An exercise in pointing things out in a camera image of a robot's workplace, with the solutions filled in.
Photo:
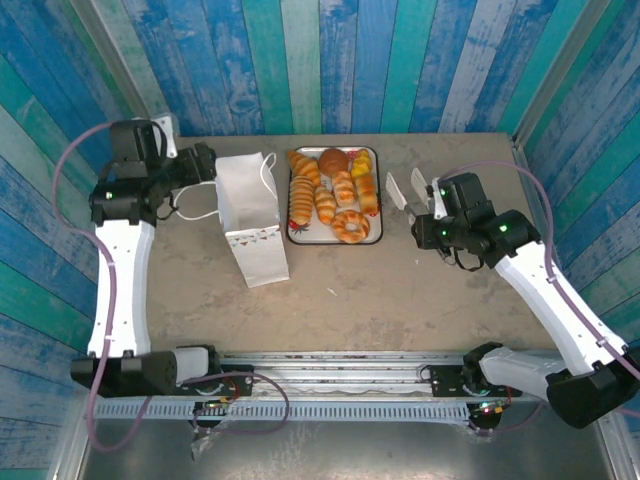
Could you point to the yellow fake bread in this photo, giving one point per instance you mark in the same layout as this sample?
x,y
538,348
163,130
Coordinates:
x,y
361,165

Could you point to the striped fake bun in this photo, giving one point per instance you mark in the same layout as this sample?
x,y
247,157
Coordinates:
x,y
343,188

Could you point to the small fake croissant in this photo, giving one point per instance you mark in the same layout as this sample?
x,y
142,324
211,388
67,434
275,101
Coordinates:
x,y
325,205

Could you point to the long spiral fake bread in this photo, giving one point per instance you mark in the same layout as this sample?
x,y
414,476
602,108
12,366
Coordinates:
x,y
302,200

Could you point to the white paper bag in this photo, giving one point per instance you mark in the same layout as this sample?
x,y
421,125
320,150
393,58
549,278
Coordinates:
x,y
260,255

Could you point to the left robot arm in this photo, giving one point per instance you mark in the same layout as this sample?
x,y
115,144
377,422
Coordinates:
x,y
120,290

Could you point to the round brown fake bun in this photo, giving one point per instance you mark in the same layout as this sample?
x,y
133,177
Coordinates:
x,y
333,161

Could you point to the large fake croissant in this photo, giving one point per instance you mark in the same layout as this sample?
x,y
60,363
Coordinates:
x,y
305,167

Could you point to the strawberry print tray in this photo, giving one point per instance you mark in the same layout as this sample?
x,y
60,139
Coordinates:
x,y
320,235

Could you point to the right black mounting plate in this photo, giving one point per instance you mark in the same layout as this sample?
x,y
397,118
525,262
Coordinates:
x,y
445,382

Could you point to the black mounting plate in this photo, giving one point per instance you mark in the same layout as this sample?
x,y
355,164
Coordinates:
x,y
445,382
240,382

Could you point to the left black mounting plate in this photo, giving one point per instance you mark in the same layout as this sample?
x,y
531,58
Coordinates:
x,y
240,382

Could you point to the right small circuit board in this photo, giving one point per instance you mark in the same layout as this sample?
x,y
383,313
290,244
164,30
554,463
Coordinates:
x,y
492,409

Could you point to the small circuit board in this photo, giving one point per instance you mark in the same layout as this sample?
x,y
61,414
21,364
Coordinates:
x,y
215,402
492,409

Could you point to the left small circuit board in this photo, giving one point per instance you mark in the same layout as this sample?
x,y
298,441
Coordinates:
x,y
215,402

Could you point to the grey metal panel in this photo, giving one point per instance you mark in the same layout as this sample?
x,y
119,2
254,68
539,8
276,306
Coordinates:
x,y
350,450

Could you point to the aluminium table side rail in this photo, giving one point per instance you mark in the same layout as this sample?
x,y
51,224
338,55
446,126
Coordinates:
x,y
530,175

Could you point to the aluminium frame post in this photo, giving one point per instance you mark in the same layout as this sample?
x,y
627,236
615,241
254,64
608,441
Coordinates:
x,y
108,50
572,50

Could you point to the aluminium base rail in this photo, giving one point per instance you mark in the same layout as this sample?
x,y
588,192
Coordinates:
x,y
340,372

